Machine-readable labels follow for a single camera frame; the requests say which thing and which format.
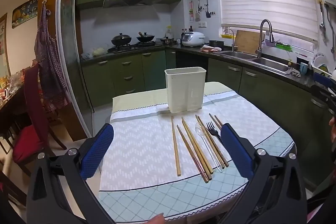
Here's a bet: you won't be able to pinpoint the person's right hand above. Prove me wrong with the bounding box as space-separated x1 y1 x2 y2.
329 116 336 144

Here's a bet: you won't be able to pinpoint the checkered apron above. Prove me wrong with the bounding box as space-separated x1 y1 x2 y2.
34 0 71 109

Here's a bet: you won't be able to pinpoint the dark kitchen countertop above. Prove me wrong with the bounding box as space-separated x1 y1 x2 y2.
80 44 336 93

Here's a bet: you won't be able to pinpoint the wooden chair red cushion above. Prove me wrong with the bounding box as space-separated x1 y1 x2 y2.
0 65 67 177

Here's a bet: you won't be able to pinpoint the cluttered wooden side table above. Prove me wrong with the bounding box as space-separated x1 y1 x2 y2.
0 67 34 114

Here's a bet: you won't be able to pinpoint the steel double sink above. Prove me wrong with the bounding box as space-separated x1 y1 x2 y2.
220 50 290 75

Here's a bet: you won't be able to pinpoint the white sliding door frame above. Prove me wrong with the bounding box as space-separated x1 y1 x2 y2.
56 0 95 138

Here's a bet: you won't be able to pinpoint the green sink rack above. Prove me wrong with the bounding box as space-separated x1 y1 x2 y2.
274 42 294 52

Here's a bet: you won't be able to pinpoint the person's left hand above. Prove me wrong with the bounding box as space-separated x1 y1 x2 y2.
146 214 165 224

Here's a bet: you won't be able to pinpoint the clear plastic spoon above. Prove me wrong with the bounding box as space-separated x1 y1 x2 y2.
195 122 223 173

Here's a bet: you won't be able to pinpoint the wooden cutting board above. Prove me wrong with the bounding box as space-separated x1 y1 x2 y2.
234 30 265 55

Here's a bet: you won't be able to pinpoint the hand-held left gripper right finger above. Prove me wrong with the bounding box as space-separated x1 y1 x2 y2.
220 123 307 224

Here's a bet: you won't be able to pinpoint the small steel faucet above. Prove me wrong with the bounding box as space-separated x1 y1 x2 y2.
223 28 235 52

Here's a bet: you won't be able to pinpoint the hanging steel ladle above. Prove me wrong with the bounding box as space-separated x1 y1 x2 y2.
325 5 336 54

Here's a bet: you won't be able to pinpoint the green lower kitchen cabinets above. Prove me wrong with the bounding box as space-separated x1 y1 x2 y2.
80 49 336 188

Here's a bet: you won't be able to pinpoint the hanging steel spoon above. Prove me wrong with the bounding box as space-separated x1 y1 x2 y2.
319 2 327 43

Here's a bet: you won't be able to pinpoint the tall steel faucet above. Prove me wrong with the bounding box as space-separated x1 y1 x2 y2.
257 19 275 59

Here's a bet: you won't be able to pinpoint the white patterned placemat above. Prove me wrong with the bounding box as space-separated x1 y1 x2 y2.
98 91 281 191

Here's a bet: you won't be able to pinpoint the wall poster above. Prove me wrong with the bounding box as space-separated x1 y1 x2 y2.
12 0 39 29

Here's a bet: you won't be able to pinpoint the framed wall picture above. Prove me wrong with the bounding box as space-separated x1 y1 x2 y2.
0 13 12 77

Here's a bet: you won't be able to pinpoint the black wok with handle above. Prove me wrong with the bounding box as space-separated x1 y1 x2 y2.
136 32 156 43

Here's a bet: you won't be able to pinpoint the person's right forearm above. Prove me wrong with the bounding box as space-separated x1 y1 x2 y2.
307 143 336 224

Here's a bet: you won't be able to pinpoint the black wok with lid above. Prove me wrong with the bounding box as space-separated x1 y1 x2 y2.
111 33 132 46

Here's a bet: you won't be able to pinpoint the black plastic fork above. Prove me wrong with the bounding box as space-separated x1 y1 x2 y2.
206 122 224 146

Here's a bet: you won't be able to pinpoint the patterned plate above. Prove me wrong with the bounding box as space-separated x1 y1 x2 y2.
311 52 332 77

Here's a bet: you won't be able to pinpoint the hanging grey spatula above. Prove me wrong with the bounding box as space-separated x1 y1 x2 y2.
195 0 202 22

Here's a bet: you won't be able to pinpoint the gas stove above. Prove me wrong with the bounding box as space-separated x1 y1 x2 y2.
108 41 156 53

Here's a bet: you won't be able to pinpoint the pale yellow cloth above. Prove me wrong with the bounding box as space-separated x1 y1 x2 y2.
112 81 234 115

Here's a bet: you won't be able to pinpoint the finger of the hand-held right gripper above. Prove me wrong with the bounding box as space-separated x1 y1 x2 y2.
313 72 333 86
311 84 334 107

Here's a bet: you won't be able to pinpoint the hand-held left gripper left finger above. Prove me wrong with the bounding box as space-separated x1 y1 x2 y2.
26 123 114 224

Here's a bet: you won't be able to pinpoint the white plastic utensil holder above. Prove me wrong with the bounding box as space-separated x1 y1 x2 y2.
164 67 206 113

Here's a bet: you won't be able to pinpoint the white rice cooker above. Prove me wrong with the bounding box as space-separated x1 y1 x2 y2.
182 31 206 47

